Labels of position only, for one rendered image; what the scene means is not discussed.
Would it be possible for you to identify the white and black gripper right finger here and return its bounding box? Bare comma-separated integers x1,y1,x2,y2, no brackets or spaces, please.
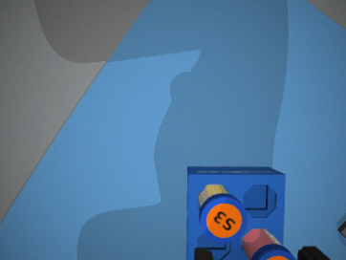
297,246,331,260

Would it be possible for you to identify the blue bench mat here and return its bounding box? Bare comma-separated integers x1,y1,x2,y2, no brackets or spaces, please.
0,0,346,260

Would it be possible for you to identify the blue tube rack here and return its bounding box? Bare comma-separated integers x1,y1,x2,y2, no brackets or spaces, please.
186,166,286,260

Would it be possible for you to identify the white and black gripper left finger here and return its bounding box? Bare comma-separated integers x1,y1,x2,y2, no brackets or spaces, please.
194,248,214,260

